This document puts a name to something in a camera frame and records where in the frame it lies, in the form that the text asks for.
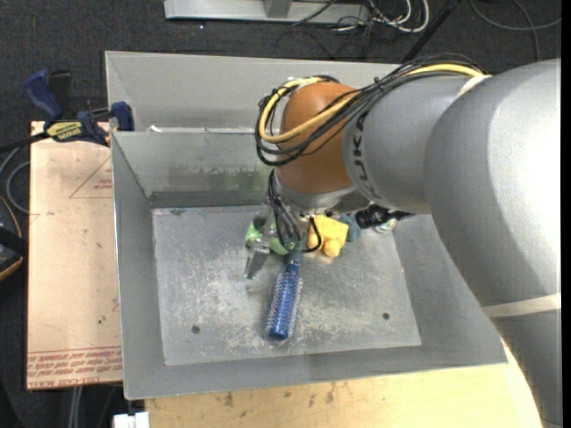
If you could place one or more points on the yellow toy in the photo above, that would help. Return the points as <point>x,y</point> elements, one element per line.
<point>331,235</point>

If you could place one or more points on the black cylinder on white bracket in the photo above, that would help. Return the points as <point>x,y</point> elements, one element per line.
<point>371,218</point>

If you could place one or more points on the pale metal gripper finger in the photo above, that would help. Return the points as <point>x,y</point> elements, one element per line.
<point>249,266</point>
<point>259,263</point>

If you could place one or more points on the grey metal bin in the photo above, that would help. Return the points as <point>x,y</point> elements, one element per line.
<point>205,283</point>

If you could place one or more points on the brown cardboard board red print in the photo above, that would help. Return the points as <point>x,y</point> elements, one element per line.
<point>71,261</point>

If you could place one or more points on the blue round hairbrush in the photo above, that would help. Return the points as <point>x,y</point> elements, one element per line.
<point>283,299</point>

